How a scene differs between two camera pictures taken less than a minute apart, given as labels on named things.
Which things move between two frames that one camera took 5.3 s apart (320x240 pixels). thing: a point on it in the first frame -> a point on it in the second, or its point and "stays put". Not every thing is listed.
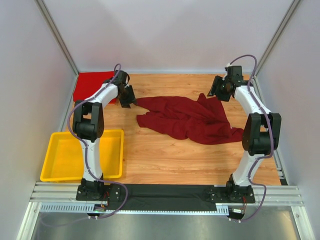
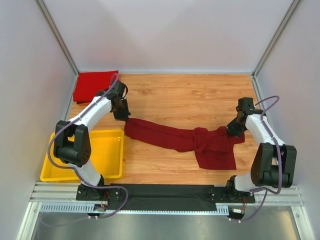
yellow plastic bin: x=64 y=158 stays put
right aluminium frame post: x=289 y=13 stays put
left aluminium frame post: x=44 y=10 stays put
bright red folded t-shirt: x=87 y=83 stays put
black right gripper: x=219 y=88 -> x=235 y=128
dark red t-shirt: x=201 y=120 -> x=214 y=145
